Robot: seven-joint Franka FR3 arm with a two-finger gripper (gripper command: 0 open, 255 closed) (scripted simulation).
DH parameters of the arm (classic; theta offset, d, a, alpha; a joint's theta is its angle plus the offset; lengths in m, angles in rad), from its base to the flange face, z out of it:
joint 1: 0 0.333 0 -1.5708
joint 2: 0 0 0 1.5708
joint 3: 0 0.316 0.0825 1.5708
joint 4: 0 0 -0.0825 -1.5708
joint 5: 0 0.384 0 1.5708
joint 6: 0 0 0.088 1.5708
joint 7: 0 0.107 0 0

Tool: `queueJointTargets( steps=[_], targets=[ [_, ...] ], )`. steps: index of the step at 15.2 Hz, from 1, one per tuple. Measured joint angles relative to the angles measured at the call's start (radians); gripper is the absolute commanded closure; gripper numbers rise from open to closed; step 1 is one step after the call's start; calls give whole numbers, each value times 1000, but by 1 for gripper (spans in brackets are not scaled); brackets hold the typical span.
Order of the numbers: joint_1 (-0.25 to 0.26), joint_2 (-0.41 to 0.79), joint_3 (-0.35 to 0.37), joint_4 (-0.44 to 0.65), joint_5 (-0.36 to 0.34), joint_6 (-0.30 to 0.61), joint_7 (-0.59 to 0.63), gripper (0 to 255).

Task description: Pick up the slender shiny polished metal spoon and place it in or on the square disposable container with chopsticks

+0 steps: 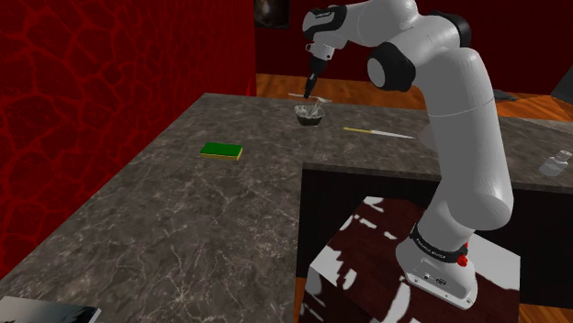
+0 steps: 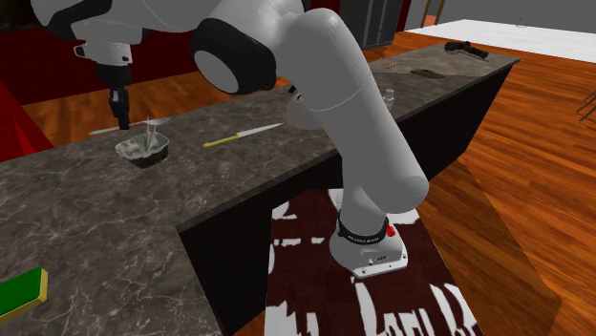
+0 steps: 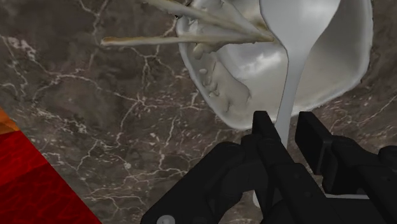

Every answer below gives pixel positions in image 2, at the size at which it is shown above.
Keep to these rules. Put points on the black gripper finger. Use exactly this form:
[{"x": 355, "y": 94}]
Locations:
[{"x": 119, "y": 106}]

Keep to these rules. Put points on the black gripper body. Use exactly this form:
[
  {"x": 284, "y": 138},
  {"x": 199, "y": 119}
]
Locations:
[{"x": 113, "y": 75}]

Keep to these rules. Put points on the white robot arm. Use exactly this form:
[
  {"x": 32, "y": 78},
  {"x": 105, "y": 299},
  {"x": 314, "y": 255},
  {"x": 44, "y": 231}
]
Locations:
[{"x": 335, "y": 116}]

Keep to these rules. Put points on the silver table knife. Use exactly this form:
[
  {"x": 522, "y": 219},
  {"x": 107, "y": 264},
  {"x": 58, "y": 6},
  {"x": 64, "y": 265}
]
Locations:
[{"x": 104, "y": 130}]

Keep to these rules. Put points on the thin silver upright utensil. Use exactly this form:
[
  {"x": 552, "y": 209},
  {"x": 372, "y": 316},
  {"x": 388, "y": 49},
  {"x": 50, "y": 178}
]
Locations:
[{"x": 150, "y": 132}]

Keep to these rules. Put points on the silver bowl with dark base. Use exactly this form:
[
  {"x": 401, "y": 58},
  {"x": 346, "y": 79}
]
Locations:
[{"x": 145, "y": 156}]

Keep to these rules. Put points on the red sofa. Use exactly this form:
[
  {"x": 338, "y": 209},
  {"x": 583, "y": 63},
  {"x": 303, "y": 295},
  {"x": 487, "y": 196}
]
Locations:
[{"x": 18, "y": 135}]

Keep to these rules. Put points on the green book with yellow edge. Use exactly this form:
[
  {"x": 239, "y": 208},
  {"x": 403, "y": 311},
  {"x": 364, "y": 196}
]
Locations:
[{"x": 18, "y": 291}]

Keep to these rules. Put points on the dark grey cabinet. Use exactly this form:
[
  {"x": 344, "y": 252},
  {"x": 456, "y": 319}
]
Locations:
[{"x": 372, "y": 23}]

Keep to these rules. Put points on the small clear glass jar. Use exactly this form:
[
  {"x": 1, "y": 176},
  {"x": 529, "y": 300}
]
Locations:
[{"x": 388, "y": 96}]

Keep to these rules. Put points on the small brown stick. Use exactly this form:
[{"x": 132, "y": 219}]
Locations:
[{"x": 393, "y": 65}]

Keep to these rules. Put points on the dark flat rectangular device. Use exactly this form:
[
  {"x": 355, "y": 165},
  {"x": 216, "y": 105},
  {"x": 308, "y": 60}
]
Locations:
[{"x": 427, "y": 73}]

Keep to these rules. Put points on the wooden chair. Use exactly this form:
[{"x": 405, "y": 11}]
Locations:
[{"x": 430, "y": 18}]

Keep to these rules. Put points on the black elongated tool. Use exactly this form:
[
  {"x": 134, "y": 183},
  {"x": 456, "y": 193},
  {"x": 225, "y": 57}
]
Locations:
[{"x": 463, "y": 47}]

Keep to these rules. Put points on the white table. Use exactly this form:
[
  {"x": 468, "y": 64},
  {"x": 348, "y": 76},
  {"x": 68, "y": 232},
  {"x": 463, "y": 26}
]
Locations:
[{"x": 512, "y": 39}]

